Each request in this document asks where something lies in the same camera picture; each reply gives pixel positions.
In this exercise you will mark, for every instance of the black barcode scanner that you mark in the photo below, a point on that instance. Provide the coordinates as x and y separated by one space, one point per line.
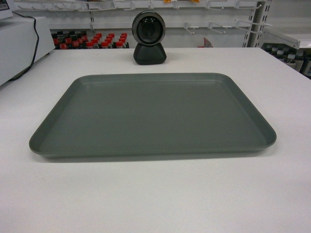
148 29

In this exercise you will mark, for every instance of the grey rectangular serving tray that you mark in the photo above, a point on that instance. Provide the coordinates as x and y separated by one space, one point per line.
166 114

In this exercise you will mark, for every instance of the white cash register box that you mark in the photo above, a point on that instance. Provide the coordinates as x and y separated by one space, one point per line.
23 41

